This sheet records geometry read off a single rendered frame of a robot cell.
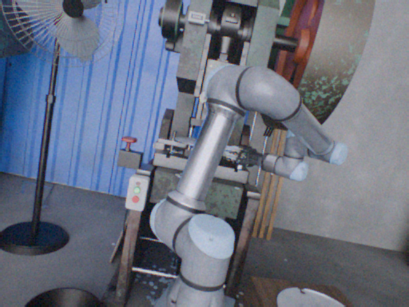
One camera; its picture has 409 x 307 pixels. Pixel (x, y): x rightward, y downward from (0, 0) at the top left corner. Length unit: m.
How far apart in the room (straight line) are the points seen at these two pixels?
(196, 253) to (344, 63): 0.86
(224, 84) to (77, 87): 2.14
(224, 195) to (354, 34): 0.79
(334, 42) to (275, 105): 0.51
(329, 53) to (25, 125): 2.55
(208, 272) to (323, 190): 2.34
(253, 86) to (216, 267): 0.44
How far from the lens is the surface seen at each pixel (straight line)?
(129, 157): 1.30
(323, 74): 1.23
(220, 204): 1.34
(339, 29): 1.23
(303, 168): 1.13
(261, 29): 1.44
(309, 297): 1.29
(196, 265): 0.74
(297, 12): 1.85
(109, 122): 2.75
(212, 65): 1.43
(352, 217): 3.18
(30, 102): 3.01
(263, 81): 0.76
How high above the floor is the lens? 0.95
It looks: 9 degrees down
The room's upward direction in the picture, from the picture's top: 12 degrees clockwise
